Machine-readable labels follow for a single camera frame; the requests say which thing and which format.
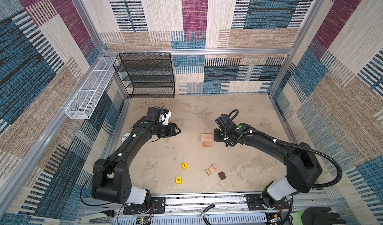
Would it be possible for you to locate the white wire mesh basket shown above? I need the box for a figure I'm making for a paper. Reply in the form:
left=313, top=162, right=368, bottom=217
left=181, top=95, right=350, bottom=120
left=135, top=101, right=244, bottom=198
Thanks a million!
left=65, top=56, right=116, bottom=120

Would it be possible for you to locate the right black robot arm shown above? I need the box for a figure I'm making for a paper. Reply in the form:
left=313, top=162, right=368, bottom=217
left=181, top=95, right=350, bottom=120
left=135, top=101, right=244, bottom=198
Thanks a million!
left=214, top=114, right=323, bottom=207

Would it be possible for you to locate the small yellow letter cube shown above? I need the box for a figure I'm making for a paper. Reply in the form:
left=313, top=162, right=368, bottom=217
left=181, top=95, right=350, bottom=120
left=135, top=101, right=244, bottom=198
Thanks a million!
left=175, top=177, right=182, bottom=184

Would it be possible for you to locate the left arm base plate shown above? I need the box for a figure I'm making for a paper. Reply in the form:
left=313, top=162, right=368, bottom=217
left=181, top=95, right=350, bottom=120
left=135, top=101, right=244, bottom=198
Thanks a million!
left=123, top=196, right=166, bottom=215

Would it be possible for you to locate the black wire mesh shelf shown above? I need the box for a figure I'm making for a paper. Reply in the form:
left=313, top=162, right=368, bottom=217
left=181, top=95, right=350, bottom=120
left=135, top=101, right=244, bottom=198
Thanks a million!
left=114, top=52, right=175, bottom=99

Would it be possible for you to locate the black and green gloved hand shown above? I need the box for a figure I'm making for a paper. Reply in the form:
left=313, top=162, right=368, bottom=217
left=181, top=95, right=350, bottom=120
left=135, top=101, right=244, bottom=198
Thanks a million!
left=290, top=207, right=347, bottom=225

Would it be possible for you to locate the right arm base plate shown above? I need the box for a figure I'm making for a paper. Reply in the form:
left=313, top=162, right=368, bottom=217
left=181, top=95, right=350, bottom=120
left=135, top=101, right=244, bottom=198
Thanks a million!
left=242, top=193, right=290, bottom=211

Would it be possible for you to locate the light wood block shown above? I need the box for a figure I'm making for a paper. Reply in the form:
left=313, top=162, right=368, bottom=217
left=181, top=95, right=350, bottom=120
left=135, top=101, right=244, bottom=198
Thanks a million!
left=201, top=138, right=214, bottom=143

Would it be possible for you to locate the round tin can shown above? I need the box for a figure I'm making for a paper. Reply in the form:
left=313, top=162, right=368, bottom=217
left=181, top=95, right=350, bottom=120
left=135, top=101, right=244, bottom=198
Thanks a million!
left=121, top=132, right=131, bottom=143

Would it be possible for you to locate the yellow cube with red letter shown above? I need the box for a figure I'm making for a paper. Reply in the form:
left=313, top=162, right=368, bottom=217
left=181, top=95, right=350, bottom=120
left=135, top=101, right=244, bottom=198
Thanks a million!
left=181, top=162, right=189, bottom=170

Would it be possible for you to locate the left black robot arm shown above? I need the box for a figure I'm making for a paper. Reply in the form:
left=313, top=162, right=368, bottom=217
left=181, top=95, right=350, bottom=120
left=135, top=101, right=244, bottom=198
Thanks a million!
left=91, top=107, right=181, bottom=210

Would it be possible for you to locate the black corrugated cable hose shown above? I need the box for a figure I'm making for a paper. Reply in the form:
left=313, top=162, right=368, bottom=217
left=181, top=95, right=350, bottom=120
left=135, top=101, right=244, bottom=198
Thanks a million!
left=275, top=139, right=343, bottom=225

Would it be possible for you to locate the wood arch block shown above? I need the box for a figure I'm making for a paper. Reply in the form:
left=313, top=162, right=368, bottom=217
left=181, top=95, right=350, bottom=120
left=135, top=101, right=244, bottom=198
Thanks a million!
left=205, top=164, right=217, bottom=176

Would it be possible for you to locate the plain wood block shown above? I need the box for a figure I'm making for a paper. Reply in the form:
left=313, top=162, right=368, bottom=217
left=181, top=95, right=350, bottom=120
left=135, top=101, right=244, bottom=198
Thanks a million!
left=201, top=133, right=214, bottom=140

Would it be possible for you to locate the dark red triangular block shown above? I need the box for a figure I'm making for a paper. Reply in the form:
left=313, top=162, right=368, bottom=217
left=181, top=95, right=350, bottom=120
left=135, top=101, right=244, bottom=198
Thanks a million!
left=218, top=171, right=226, bottom=181

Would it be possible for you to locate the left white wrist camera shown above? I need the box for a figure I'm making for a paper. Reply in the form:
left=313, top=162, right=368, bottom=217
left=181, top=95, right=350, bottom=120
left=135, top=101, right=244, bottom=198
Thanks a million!
left=160, top=109, right=172, bottom=125

